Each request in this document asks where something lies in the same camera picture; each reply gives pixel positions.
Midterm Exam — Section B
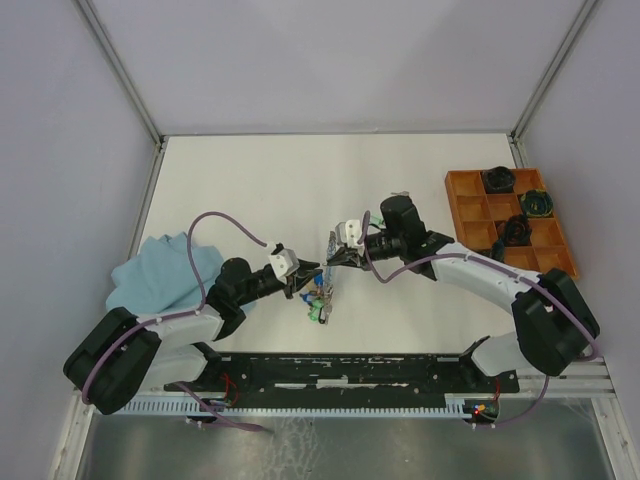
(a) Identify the dark floral scrunchie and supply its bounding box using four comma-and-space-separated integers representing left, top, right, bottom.
488, 239, 506, 262

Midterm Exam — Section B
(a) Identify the black orange scrunchie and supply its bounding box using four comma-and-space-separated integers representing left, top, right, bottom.
496, 214, 532, 247

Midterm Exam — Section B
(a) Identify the wooden compartment tray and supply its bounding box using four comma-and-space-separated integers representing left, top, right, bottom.
445, 167, 579, 279

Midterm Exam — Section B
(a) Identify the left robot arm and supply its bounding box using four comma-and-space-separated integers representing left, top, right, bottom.
63, 254, 322, 415

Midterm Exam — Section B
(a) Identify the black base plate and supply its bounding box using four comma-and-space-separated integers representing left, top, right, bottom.
187, 352, 520, 394

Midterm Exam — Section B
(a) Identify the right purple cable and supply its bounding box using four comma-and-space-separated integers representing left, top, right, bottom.
357, 211, 601, 362

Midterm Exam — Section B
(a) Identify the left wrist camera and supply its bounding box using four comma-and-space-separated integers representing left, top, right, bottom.
268, 243, 300, 283

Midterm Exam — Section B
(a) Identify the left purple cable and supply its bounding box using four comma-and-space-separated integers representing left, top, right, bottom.
81, 211, 274, 405

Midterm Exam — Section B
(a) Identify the light blue cable duct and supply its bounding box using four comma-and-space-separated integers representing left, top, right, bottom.
122, 396, 476, 415

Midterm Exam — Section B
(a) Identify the black scrunchie top compartment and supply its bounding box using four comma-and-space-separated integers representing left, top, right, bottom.
481, 166, 516, 194

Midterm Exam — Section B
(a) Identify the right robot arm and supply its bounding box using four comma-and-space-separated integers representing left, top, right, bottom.
327, 195, 600, 391

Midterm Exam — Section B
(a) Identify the light blue cloth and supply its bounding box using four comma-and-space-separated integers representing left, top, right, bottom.
106, 232, 223, 315

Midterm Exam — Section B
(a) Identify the purple cable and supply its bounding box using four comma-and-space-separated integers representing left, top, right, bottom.
357, 211, 601, 362
81, 211, 274, 405

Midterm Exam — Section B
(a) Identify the green yellow scrunchie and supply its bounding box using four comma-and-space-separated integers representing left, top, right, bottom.
519, 189, 554, 218

